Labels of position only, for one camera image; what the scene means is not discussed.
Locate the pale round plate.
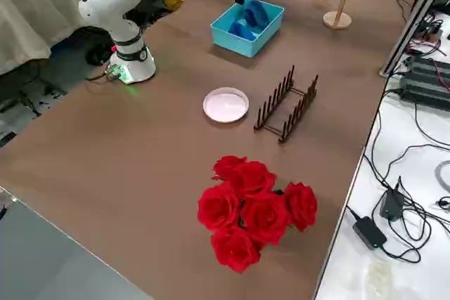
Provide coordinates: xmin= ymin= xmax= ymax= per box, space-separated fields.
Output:
xmin=202 ymin=86 xmax=250 ymax=124

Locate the cyan plastic box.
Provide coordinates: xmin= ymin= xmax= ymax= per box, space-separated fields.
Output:
xmin=210 ymin=0 xmax=285 ymax=58

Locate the dark wooden dish rack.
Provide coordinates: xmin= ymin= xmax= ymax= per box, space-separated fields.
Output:
xmin=253 ymin=65 xmax=319 ymax=145

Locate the black ribbed power supply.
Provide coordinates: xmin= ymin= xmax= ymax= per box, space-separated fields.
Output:
xmin=399 ymin=71 xmax=450 ymax=111
xmin=404 ymin=54 xmax=450 ymax=85

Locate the beige curtain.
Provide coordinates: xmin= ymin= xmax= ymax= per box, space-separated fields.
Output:
xmin=0 ymin=0 xmax=106 ymax=76

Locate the red rose bouquet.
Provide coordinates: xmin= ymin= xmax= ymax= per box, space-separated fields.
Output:
xmin=197 ymin=155 xmax=319 ymax=274

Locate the black power adapter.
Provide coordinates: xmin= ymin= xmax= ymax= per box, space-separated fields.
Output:
xmin=378 ymin=175 xmax=406 ymax=223

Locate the black power brick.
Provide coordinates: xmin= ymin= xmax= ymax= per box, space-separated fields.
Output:
xmin=352 ymin=216 xmax=388 ymax=251

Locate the white side table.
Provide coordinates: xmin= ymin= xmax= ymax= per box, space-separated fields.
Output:
xmin=314 ymin=8 xmax=450 ymax=300

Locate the grey flat panel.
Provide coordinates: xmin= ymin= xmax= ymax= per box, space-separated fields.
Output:
xmin=0 ymin=187 xmax=154 ymax=300

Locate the aluminium camera post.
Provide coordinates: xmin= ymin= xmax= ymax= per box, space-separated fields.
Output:
xmin=378 ymin=0 xmax=450 ymax=77

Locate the grey cable coil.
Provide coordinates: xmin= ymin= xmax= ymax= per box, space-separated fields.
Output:
xmin=435 ymin=160 xmax=450 ymax=192

